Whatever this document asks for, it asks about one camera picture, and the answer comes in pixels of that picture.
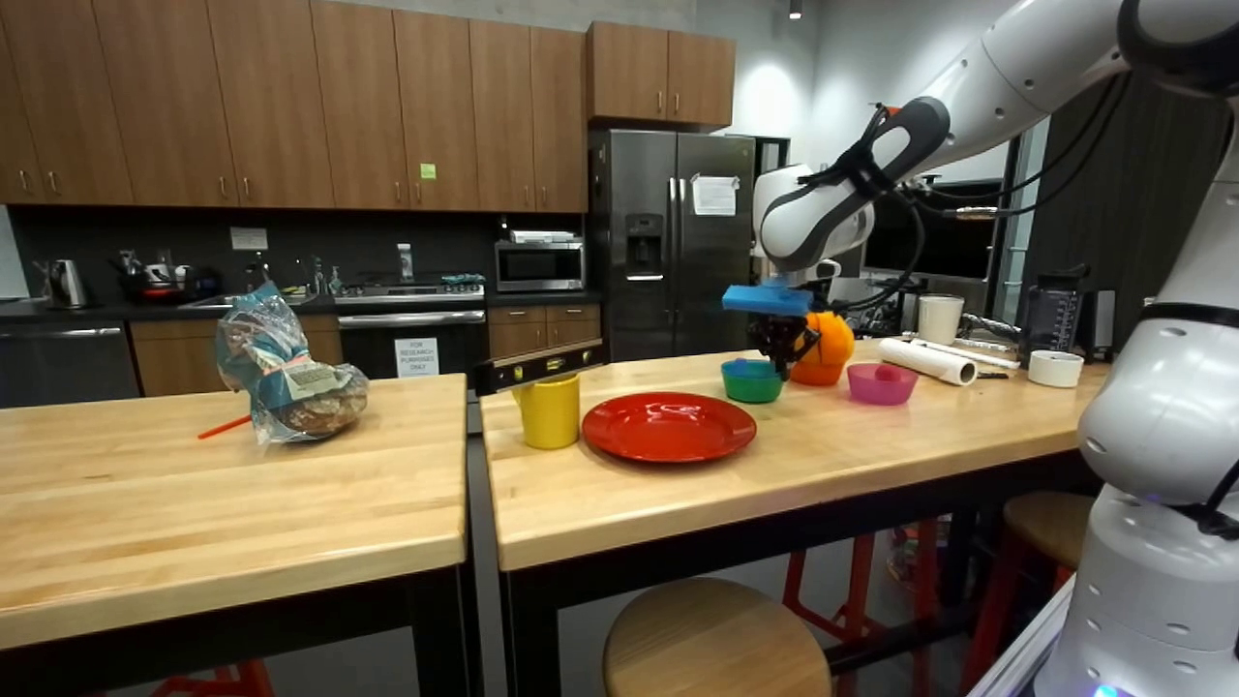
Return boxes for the wooden lower cabinet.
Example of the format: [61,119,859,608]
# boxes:
[127,314,344,398]
[482,302,609,381]

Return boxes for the built-in oven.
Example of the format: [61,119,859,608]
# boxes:
[331,302,490,385]

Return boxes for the orange pumpkin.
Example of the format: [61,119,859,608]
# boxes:
[788,309,859,390]

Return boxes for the paper sheet on refrigerator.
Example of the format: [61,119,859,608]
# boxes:
[689,173,744,220]

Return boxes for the paper towel roll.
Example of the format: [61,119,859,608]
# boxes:
[872,332,978,390]

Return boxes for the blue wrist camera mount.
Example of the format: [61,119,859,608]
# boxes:
[720,282,815,320]

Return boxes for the stainless microwave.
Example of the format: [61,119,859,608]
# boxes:
[490,235,588,299]

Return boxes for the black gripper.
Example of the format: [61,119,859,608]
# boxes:
[751,309,820,381]

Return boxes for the white paper cup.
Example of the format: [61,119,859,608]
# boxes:
[913,291,967,350]

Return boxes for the wooden cabinet above refrigerator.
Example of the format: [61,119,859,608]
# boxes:
[583,18,740,132]

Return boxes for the white ramekin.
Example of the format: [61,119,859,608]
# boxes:
[1027,346,1089,390]

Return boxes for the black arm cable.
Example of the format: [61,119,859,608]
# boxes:
[886,70,1153,302]

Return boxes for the clear measuring pitcher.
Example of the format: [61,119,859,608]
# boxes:
[1023,270,1089,359]

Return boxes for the stainless dishwasher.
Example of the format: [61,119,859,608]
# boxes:
[0,319,141,410]

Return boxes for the stainless steel refrigerator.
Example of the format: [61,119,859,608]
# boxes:
[588,124,764,363]

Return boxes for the wooden stool red legs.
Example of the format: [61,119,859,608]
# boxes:
[961,490,1100,691]
[776,518,946,697]
[600,577,836,697]

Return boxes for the red plate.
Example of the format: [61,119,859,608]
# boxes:
[578,389,764,469]

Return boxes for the thin red stick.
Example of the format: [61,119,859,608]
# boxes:
[194,410,256,446]

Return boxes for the blue and green bowl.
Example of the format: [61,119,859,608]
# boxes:
[720,357,785,406]

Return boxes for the translucent purple bowl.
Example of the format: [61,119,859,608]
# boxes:
[844,359,922,410]

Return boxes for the yellow mug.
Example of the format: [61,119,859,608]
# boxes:
[509,371,583,455]

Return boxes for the wooden upper cabinets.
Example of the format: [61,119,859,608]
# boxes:
[0,0,591,217]

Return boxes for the clear plastic bag with items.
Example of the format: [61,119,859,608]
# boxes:
[207,278,376,450]

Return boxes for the silver kettle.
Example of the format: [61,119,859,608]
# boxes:
[47,256,87,314]

